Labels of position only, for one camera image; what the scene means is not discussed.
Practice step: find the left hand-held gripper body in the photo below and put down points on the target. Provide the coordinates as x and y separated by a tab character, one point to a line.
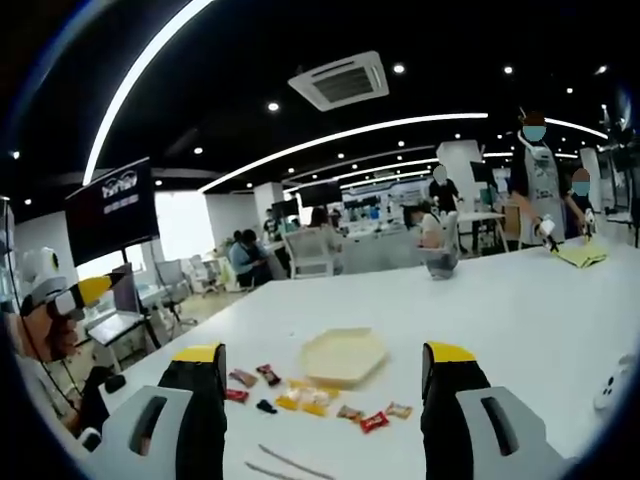
42	272

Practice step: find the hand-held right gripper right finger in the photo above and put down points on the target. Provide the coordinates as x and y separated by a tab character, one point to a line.
450	425

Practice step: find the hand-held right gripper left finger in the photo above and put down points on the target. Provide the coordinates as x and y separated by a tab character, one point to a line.
200	425

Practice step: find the orange food candy packet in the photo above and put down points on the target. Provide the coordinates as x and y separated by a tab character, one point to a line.
398	410

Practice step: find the dark blue food candy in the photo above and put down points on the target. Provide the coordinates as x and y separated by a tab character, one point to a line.
266	406

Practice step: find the red brown food candy packet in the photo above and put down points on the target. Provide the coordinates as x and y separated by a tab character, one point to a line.
374	422

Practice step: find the dark red food candy packet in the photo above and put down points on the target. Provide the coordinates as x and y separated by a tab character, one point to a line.
268	374

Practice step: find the tan food candy packet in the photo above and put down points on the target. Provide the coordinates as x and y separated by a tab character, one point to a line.
350	413

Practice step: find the metal food tongs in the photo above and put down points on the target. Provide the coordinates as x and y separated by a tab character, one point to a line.
295	462

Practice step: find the yellow food snack packet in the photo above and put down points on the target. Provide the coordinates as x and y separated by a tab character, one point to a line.
307	398

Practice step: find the cream hexagonal container tray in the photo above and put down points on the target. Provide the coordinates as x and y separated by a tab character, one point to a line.
345	356

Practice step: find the person's left hand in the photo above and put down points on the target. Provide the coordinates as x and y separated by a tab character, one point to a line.
50	340

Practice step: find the white side desk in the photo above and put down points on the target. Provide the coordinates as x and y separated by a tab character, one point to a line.
112	326

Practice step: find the large dark display screen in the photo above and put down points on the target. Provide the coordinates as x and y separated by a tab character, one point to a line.
112	215

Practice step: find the grey office chair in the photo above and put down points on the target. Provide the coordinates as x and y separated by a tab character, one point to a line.
172	282

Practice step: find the small black object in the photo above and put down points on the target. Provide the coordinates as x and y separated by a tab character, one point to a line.
115	383

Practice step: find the grey white device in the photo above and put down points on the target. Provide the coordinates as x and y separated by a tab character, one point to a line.
442	260

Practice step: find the white controller device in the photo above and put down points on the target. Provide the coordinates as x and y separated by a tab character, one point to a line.
612	387

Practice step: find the white mesh office chair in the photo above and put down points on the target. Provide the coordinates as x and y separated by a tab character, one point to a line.
310	255

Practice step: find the yellow cloth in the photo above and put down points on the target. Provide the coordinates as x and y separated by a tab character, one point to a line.
585	256

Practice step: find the dark hanging monitor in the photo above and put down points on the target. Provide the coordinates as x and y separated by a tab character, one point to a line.
321	193

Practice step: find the ceiling air conditioner vent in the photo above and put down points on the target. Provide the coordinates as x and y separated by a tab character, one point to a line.
340	81

